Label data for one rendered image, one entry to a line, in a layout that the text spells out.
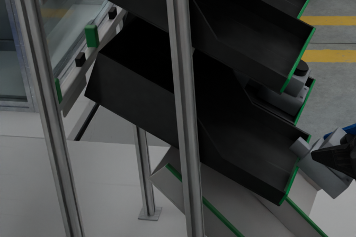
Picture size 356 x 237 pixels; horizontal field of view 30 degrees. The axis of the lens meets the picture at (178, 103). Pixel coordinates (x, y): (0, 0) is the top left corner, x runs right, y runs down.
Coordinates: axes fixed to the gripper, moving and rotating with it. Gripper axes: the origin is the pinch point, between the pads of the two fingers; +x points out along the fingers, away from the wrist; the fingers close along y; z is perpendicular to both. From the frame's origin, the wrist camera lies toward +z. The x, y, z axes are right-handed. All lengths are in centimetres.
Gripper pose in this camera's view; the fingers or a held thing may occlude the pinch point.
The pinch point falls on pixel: (344, 145)
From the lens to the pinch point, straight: 84.4
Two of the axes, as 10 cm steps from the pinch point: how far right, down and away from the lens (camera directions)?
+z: -3.0, -9.2, -2.6
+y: -4.9, 3.8, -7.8
